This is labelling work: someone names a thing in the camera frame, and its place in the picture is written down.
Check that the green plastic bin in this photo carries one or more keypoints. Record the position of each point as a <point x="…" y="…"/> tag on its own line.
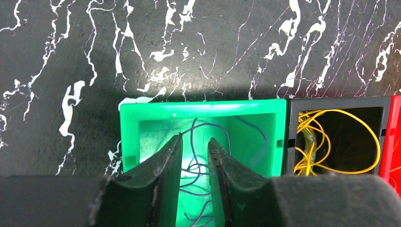
<point x="251" y="131"/>

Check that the red plastic bin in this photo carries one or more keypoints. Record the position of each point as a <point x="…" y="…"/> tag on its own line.
<point x="390" y="166"/>

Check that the black plastic bin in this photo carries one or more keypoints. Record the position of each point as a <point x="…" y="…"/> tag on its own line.
<point x="327" y="136"/>

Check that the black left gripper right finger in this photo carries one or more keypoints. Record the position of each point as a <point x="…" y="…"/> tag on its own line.
<point x="244" y="198"/>

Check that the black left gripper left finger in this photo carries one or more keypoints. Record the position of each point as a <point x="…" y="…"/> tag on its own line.
<point x="145" y="196"/>

